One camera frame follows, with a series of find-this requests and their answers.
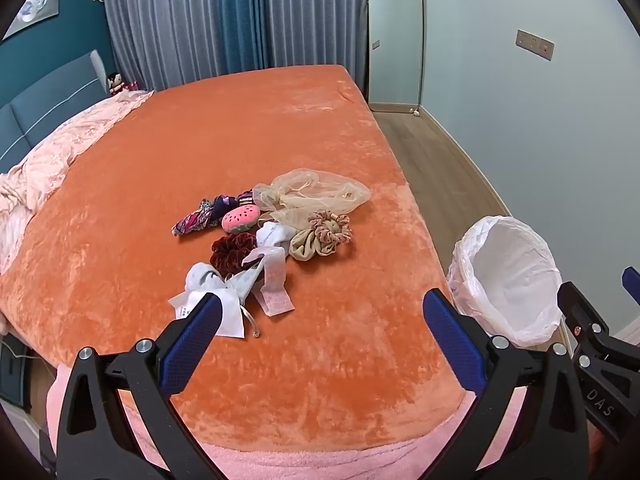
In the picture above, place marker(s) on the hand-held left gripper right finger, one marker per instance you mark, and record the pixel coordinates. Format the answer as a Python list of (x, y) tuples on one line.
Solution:
[(455, 340)]

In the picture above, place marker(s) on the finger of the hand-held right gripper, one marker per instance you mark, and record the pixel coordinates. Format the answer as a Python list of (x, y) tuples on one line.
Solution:
[(632, 286), (600, 360)]

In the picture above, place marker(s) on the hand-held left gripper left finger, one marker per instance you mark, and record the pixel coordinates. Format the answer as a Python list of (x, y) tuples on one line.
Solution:
[(192, 340)]

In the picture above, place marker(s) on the white bag-lined waste bin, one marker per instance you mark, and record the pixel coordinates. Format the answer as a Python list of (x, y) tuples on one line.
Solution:
[(505, 280)]

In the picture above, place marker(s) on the white sock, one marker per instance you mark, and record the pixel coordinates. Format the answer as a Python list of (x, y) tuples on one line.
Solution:
[(272, 234), (200, 277)]

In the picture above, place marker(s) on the beige knotted cloth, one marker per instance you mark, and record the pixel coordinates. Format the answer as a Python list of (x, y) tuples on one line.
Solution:
[(304, 246)]

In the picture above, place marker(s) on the pale blue cloth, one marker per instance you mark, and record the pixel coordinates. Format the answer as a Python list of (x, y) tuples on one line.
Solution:
[(245, 282)]

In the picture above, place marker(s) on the dark red scrunchie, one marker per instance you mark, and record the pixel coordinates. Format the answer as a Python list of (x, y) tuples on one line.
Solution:
[(225, 251)]

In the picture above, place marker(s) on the purple patterned scarf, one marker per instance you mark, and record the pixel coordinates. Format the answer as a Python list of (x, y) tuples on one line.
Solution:
[(200, 217)]

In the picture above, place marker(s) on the pink watermelon slice toy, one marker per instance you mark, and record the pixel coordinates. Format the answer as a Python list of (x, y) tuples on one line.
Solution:
[(240, 217)]

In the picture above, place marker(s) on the pink scrunchie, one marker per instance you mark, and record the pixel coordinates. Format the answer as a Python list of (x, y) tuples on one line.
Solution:
[(331, 241)]

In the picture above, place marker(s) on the pink fleece sheet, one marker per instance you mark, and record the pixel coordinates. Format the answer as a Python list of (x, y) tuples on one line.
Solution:
[(300, 462)]

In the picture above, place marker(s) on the dark bedside cabinet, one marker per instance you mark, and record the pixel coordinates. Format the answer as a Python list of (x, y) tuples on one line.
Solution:
[(12, 375)]

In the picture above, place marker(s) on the sheer beige fabric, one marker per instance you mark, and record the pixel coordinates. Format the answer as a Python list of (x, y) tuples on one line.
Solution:
[(325, 190)]

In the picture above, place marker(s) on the orange plush blanket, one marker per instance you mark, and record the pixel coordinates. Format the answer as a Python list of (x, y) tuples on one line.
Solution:
[(300, 135)]

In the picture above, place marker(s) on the pink floral quilt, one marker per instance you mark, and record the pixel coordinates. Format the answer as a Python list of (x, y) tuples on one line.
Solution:
[(75, 135)]

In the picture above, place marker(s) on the small doll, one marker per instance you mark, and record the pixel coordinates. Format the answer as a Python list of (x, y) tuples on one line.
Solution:
[(115, 83)]

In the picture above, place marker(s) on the blue padded headboard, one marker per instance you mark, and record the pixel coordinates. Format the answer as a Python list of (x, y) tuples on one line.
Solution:
[(50, 95)]

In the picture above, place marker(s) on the standing floor mirror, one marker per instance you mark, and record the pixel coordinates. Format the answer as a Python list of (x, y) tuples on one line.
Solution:
[(395, 35)]

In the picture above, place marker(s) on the grey curtain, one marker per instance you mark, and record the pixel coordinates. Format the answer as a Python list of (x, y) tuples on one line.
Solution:
[(315, 10), (160, 20)]

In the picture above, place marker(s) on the blue curtain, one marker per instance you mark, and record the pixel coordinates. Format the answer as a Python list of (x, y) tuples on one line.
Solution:
[(242, 10)]

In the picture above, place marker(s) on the brown wall switch panel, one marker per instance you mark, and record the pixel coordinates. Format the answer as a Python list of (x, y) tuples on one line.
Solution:
[(535, 44)]

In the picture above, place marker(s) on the wall picture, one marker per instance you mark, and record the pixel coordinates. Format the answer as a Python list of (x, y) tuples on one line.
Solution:
[(35, 7)]

